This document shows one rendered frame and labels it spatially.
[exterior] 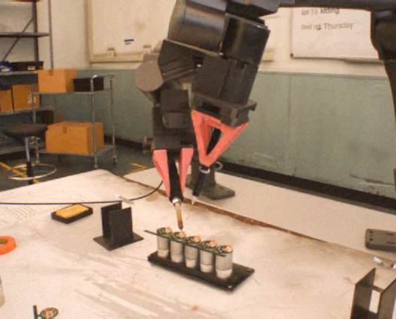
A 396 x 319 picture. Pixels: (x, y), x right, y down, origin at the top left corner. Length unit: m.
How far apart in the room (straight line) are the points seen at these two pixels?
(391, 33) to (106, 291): 0.57
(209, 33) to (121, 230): 0.40
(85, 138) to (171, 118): 3.37
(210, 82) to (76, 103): 5.21
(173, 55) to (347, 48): 2.72
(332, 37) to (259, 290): 2.81
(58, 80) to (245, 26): 3.64
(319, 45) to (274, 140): 0.94
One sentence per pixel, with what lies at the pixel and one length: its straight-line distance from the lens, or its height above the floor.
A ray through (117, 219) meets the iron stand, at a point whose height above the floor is 0.80.
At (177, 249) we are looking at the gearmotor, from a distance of 0.61.
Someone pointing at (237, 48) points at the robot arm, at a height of 1.09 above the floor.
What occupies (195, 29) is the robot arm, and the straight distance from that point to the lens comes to 0.49.
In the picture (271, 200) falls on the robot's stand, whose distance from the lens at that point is 0.95.
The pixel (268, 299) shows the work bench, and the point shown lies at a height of 0.75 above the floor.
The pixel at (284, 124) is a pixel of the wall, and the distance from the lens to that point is 3.52.
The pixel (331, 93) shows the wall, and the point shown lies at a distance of 3.29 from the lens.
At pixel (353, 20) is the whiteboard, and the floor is 1.41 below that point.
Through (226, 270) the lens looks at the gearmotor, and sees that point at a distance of 0.58.
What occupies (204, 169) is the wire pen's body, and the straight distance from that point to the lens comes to 0.57.
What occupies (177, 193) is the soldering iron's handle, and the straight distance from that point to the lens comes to 0.67.
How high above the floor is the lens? 1.07
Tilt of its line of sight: 14 degrees down
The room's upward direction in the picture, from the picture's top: straight up
